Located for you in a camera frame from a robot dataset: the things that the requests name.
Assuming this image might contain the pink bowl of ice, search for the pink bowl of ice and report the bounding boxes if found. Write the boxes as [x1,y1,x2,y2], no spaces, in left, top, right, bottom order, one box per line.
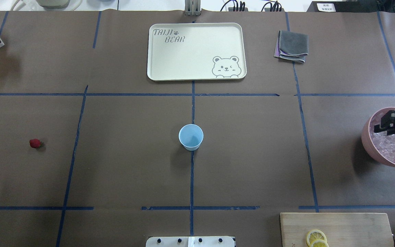
[361,107,395,167]

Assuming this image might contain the wooden cutting board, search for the wooden cutting board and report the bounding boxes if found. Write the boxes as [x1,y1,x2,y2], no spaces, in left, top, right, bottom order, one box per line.
[279,212,394,247]

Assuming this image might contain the grey folded cloth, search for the grey folded cloth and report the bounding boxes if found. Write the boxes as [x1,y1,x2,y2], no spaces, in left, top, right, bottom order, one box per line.
[273,30,309,63]

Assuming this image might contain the red strawberry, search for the red strawberry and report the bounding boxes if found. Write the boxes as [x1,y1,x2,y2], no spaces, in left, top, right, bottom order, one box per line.
[29,139,42,149]

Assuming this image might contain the cream bear tray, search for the cream bear tray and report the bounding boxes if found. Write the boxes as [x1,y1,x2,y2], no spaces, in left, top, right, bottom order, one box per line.
[147,23,247,81]

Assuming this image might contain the lemon slices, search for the lemon slices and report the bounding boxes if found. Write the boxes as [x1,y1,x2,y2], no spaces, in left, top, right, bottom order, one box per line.
[306,229,329,247]

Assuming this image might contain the white camera pole base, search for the white camera pole base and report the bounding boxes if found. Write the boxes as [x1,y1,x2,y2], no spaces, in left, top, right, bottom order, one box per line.
[145,236,236,247]

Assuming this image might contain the light blue plastic cup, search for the light blue plastic cup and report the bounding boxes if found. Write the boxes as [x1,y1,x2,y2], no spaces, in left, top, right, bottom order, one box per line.
[178,124,204,151]

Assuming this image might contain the aluminium frame post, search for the aluminium frame post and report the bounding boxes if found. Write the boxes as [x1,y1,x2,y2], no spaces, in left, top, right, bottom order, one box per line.
[184,0,202,16]

